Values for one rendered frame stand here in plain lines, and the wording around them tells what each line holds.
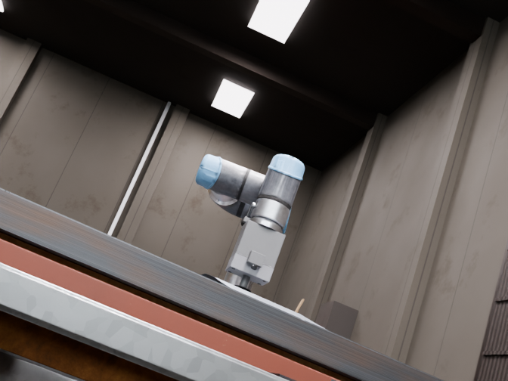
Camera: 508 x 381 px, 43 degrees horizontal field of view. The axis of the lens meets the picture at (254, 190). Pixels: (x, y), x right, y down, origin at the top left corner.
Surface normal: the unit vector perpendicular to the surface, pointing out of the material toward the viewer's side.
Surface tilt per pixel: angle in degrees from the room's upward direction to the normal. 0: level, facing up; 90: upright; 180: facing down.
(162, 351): 90
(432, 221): 90
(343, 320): 90
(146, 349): 90
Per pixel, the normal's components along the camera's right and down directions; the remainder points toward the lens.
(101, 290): 0.33, -0.21
